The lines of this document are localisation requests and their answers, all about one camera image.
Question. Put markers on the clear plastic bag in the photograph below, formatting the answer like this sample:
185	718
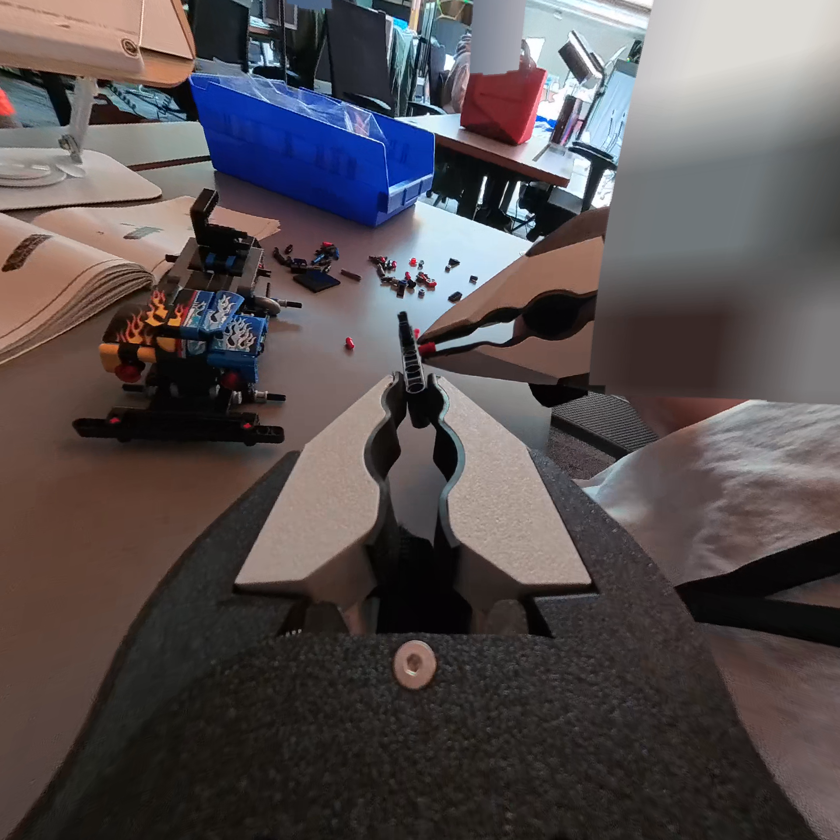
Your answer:
328	108

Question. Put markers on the black lego beam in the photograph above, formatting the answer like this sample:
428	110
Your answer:
412	374

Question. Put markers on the red bag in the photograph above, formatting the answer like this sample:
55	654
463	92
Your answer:
502	105

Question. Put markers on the brown office desk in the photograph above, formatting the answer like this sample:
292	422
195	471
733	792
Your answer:
472	141

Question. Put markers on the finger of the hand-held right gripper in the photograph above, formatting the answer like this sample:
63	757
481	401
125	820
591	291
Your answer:
538	275
512	364

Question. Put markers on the lego monster truck model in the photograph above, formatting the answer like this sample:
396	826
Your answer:
197	315

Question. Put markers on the open instruction booklet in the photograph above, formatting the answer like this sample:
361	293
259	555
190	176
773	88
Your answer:
65	275

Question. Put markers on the scattered small lego pieces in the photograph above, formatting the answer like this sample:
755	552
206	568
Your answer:
326	252

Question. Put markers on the white lamp base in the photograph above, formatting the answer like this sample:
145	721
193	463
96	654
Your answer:
79	180

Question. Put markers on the black mesh chair seat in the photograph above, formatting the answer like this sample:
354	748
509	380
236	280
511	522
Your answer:
604	423

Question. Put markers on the black flat lego panel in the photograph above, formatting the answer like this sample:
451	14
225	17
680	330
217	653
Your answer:
315	279

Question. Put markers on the computer monitor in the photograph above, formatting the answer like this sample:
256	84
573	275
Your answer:
581	56

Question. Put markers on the blue storage bin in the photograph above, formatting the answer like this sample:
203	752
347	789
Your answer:
295	164

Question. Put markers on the black office chair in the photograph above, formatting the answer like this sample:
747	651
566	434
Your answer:
590	170
358	52

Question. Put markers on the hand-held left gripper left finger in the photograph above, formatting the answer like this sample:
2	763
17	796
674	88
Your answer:
315	512

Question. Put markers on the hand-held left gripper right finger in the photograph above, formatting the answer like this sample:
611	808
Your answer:
518	518

